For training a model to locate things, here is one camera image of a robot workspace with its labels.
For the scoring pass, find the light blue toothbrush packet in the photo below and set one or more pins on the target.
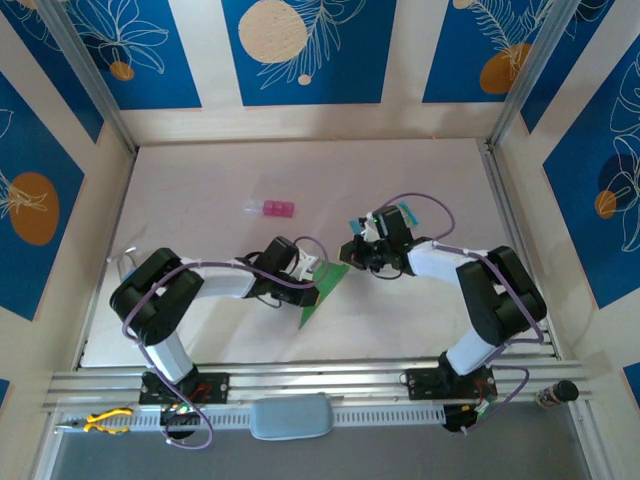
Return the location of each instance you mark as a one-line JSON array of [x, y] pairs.
[[409, 212]]

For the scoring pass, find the pink and clear pill organizer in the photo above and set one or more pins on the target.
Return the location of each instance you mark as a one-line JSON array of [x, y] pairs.
[[277, 209]]

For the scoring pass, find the dark capped small bottle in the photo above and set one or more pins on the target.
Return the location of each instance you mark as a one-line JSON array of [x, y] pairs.
[[565, 391]]

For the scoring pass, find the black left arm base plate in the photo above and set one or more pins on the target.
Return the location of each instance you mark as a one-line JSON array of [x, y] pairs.
[[215, 387]]

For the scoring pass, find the white wall hook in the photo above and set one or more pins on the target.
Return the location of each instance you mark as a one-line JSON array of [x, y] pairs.
[[131, 251]]

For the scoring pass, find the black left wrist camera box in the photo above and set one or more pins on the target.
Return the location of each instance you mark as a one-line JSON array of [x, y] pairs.
[[278, 255]]

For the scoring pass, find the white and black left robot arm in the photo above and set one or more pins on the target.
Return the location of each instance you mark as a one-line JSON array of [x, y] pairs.
[[155, 300]]

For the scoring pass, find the green paper sheet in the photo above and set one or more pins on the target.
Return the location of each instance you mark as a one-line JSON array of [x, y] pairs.
[[330, 280]]

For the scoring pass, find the aluminium side rail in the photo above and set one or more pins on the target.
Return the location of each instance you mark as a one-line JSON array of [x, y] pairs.
[[511, 225]]

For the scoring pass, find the small green circuit board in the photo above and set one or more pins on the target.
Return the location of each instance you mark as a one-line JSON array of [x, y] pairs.
[[484, 409], [177, 411]]

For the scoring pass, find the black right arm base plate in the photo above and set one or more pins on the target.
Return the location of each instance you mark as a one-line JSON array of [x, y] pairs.
[[425, 384]]

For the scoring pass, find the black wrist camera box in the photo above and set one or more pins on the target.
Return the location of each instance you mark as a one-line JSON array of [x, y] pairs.
[[393, 225], [278, 255]]

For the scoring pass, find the grey blue zip pouch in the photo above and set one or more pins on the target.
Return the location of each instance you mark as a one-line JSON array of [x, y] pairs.
[[291, 417]]

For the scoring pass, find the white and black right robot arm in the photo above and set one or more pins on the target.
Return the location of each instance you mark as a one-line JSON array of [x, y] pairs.
[[500, 300]]

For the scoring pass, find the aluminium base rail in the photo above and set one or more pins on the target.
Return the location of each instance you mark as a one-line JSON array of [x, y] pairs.
[[310, 380]]

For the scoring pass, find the aluminium frame post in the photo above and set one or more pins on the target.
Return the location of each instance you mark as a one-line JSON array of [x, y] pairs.
[[90, 75], [530, 75]]

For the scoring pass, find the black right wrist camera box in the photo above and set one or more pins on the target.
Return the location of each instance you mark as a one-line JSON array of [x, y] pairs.
[[393, 225]]

